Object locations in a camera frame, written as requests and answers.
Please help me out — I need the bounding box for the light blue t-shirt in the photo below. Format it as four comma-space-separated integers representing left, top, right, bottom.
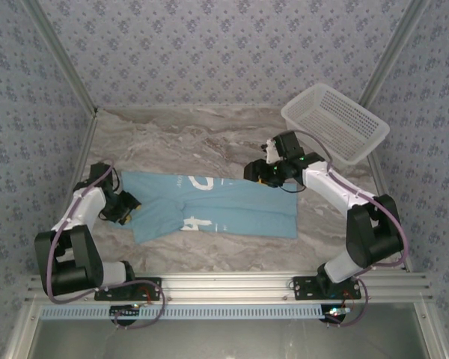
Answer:
119, 171, 299, 245

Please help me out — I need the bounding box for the white perforated plastic basket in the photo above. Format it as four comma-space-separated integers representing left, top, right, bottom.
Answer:
280, 82, 391, 165

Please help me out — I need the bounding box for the small black circuit board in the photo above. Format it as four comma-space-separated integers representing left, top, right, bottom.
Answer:
320, 304, 351, 325
109, 304, 141, 323

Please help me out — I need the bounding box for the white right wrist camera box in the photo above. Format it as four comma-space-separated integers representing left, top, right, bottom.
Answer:
262, 137, 282, 165

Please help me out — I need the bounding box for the thin black camera cable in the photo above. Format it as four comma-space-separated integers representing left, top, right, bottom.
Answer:
278, 175, 310, 194

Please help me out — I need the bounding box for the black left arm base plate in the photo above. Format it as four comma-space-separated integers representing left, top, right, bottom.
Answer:
94, 276, 163, 301

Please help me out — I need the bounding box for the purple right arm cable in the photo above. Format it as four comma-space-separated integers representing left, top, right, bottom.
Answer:
292, 129, 409, 280

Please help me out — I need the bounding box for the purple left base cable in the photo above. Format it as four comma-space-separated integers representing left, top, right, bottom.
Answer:
114, 282, 167, 331

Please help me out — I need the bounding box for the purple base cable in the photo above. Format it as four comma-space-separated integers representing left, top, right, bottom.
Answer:
114, 282, 167, 331
325, 278, 370, 328

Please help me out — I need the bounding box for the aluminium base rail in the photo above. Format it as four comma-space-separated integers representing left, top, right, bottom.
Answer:
24, 271, 433, 303

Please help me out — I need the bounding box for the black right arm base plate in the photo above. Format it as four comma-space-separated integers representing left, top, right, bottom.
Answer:
292, 275, 362, 301

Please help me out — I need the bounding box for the white slotted cable duct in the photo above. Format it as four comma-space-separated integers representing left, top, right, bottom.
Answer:
40, 303, 326, 321

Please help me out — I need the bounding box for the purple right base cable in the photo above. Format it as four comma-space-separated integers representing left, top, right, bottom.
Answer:
325, 278, 370, 328

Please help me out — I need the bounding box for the aluminium frame post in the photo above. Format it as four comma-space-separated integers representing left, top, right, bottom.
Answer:
21, 0, 99, 115
358, 0, 433, 110

